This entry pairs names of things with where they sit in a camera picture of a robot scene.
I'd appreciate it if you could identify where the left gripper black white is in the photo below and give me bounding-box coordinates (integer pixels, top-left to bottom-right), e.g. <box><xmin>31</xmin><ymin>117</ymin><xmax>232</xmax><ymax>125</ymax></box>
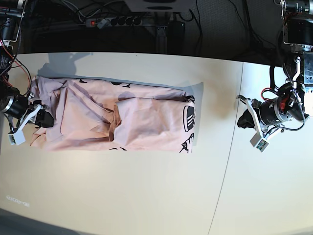
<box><xmin>237</xmin><ymin>95</ymin><xmax>307</xmax><ymax>136</ymax></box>

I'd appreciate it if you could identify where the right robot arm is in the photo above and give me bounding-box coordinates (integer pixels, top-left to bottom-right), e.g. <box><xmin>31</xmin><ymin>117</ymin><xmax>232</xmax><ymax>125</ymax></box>
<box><xmin>0</xmin><ymin>0</ymin><xmax>54</xmax><ymax>131</ymax></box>

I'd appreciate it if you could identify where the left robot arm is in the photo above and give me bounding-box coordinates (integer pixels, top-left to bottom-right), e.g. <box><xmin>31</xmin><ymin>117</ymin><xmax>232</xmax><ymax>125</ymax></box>
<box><xmin>237</xmin><ymin>0</ymin><xmax>313</xmax><ymax>138</ymax></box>

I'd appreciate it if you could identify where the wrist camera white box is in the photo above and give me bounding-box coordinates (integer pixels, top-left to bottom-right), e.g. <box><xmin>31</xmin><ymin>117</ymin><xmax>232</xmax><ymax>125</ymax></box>
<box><xmin>8</xmin><ymin>130</ymin><xmax>26</xmax><ymax>145</ymax></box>
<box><xmin>250</xmin><ymin>133</ymin><xmax>269</xmax><ymax>152</ymax></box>

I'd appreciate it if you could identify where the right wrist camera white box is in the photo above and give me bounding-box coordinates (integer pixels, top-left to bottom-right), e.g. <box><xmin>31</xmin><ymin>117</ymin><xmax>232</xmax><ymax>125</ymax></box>
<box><xmin>8</xmin><ymin>130</ymin><xmax>26</xmax><ymax>145</ymax></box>

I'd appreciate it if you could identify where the white power strip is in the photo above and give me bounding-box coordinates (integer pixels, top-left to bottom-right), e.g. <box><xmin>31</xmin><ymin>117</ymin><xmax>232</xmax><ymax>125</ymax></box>
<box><xmin>85</xmin><ymin>16</ymin><xmax>143</xmax><ymax>29</ymax></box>

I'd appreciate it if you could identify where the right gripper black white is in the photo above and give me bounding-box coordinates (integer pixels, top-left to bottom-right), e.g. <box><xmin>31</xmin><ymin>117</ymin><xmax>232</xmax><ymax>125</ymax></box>
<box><xmin>0</xmin><ymin>88</ymin><xmax>54</xmax><ymax>128</ymax></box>

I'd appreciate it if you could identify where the white box under table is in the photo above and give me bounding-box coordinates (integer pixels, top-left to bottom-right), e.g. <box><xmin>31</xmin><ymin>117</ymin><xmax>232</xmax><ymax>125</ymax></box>
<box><xmin>124</xmin><ymin>0</ymin><xmax>196</xmax><ymax>12</ymax></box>

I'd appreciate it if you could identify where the pink T-shirt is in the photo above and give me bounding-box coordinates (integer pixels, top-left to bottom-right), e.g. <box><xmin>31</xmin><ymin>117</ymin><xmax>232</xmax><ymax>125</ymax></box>
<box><xmin>31</xmin><ymin>76</ymin><xmax>196</xmax><ymax>154</ymax></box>

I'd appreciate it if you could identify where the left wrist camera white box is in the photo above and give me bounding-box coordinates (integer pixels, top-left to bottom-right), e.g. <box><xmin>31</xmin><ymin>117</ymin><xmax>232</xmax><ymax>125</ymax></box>
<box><xmin>250</xmin><ymin>133</ymin><xmax>269</xmax><ymax>152</ymax></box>

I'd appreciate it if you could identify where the black table leg column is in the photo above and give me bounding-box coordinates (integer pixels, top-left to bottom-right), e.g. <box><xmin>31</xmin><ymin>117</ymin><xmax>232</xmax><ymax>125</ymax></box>
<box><xmin>156</xmin><ymin>21</ymin><xmax>185</xmax><ymax>55</ymax></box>

